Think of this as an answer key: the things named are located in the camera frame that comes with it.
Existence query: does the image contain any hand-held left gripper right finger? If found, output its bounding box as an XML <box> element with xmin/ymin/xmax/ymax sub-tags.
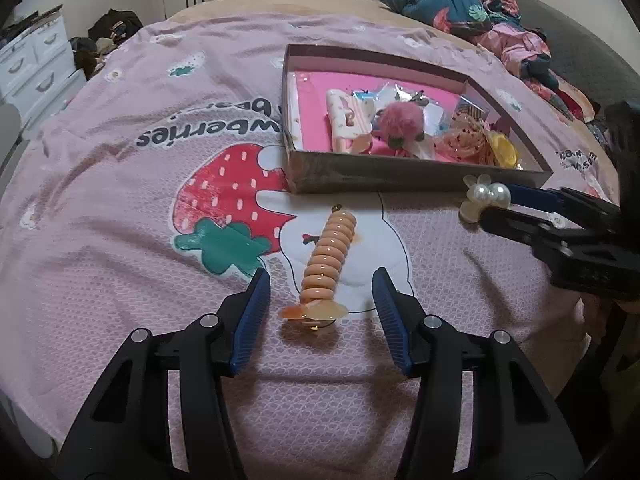
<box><xmin>372</xmin><ymin>267</ymin><xmax>586</xmax><ymax>480</ymax></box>

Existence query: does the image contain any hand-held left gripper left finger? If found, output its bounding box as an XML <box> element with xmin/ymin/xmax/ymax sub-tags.
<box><xmin>57</xmin><ymin>267</ymin><xmax>273</xmax><ymax>480</ymax></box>

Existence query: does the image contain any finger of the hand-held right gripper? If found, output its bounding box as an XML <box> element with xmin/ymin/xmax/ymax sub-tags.
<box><xmin>479</xmin><ymin>208</ymin><xmax>557</xmax><ymax>249</ymax></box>
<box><xmin>505</xmin><ymin>183</ymin><xmax>622</xmax><ymax>227</ymax></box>

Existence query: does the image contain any pearl hair clip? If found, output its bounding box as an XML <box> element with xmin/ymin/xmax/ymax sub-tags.
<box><xmin>458</xmin><ymin>173</ymin><xmax>511</xmax><ymax>224</ymax></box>

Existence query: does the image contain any yellow hair accessory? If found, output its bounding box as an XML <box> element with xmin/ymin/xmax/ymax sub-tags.
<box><xmin>481</xmin><ymin>130</ymin><xmax>521</xmax><ymax>169</ymax></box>

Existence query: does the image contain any orange spiral hair tie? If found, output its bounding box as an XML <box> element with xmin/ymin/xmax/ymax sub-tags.
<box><xmin>278</xmin><ymin>203</ymin><xmax>359</xmax><ymax>332</ymax></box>

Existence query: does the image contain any clear plastic packet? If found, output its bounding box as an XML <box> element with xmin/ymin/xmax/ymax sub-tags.
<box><xmin>350</xmin><ymin>81</ymin><xmax>448</xmax><ymax>158</ymax></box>

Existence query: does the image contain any pink pom-pom hair tie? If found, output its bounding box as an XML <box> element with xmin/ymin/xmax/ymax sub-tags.
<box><xmin>375</xmin><ymin>101</ymin><xmax>427</xmax><ymax>150</ymax></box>

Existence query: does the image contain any shallow cardboard box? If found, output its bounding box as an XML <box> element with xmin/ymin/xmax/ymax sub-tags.
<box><xmin>280</xmin><ymin>43</ymin><xmax>554</xmax><ymax>195</ymax></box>

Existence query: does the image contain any person's right hand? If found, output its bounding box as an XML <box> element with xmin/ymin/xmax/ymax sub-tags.
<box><xmin>581</xmin><ymin>296</ymin><xmax>622</xmax><ymax>343</ymax></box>

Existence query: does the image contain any sheer polka dot hair bow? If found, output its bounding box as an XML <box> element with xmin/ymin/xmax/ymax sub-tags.
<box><xmin>434</xmin><ymin>114</ymin><xmax>495</xmax><ymax>164</ymax></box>

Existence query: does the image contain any pink floral clothing pile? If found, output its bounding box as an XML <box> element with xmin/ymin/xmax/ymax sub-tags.
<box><xmin>472</xmin><ymin>21</ymin><xmax>603</xmax><ymax>123</ymax></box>

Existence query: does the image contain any grey headboard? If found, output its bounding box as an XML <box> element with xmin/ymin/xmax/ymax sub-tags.
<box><xmin>507</xmin><ymin>0</ymin><xmax>640</xmax><ymax>107</ymax></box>

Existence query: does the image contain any pink strawberry print blanket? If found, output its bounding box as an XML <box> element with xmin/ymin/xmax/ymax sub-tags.
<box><xmin>0</xmin><ymin>10</ymin><xmax>621</xmax><ymax>453</ymax></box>

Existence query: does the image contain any cream hair claw clip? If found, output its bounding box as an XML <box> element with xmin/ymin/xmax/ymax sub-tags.
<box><xmin>325</xmin><ymin>88</ymin><xmax>375</xmax><ymax>154</ymax></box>

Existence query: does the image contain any pink book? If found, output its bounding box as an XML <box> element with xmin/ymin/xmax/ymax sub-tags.
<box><xmin>292</xmin><ymin>70</ymin><xmax>468</xmax><ymax>163</ymax></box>

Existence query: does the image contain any dark bag pile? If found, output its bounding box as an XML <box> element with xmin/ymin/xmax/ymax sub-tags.
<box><xmin>69</xmin><ymin>9</ymin><xmax>144</xmax><ymax>75</ymax></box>

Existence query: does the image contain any white drawer chest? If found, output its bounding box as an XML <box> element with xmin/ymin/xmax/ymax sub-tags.
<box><xmin>0</xmin><ymin>6</ymin><xmax>87</xmax><ymax>128</ymax></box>

